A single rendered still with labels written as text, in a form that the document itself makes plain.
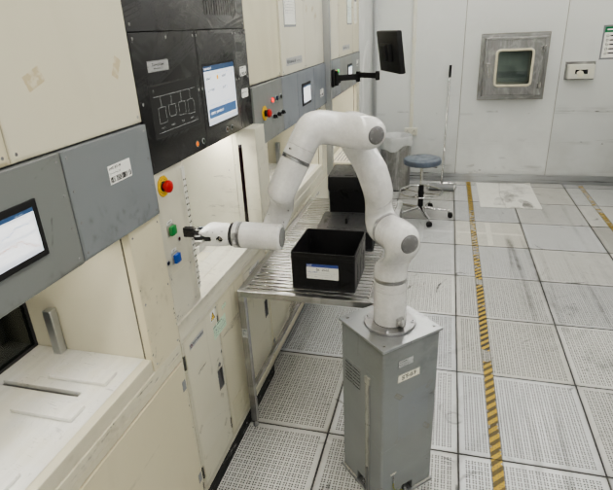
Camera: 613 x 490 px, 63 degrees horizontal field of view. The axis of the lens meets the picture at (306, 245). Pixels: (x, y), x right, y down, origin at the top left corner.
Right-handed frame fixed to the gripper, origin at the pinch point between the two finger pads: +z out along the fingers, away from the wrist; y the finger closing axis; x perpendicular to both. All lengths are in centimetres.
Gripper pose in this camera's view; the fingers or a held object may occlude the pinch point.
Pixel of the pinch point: (190, 231)
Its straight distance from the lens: 168.2
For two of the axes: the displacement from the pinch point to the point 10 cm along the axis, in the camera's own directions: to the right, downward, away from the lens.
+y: 2.5, -3.9, 8.8
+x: -0.5, -9.2, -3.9
